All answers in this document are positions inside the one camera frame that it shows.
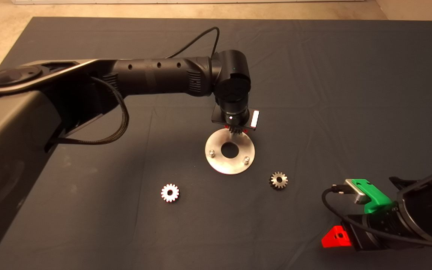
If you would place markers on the small steel planetary gear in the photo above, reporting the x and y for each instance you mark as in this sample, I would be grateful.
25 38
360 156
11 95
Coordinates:
165 195
234 131
283 183

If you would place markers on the green right camera mount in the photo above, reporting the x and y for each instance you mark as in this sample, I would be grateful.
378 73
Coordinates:
377 200

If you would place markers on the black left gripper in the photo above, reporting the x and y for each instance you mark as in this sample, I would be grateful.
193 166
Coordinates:
254 119

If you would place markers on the dark grey table cloth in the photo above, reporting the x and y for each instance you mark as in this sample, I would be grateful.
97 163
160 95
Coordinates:
313 75

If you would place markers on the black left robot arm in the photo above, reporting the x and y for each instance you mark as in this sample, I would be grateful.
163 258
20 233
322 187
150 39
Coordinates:
156 75

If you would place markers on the round metal carrier plate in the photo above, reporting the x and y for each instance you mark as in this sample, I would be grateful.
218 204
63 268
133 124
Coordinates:
234 167

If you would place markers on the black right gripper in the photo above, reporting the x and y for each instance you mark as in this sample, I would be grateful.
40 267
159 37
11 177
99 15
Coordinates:
360 234

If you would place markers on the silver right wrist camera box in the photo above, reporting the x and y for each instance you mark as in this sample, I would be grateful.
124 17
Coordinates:
358 192

